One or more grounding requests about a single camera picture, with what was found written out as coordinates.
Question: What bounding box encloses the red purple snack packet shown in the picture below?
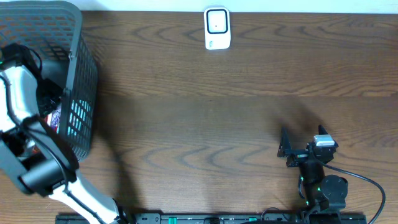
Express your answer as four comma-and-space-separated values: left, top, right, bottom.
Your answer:
45, 105, 62, 133

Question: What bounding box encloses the teal tissue pack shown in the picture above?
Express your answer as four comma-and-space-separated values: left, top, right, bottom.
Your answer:
67, 100, 91, 140

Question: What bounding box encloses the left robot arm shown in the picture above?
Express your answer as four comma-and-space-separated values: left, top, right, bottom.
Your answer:
1, 43, 132, 223

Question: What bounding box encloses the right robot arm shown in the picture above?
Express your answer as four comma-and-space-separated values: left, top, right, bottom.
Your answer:
277, 125, 348, 223

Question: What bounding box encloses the white barcode scanner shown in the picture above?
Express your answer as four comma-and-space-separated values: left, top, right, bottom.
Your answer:
203, 7, 231, 50

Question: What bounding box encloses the dark grey plastic basket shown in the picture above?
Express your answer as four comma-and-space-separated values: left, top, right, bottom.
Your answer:
1, 1, 98, 161

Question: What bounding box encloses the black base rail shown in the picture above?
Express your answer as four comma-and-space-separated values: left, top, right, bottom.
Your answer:
55, 212, 368, 224

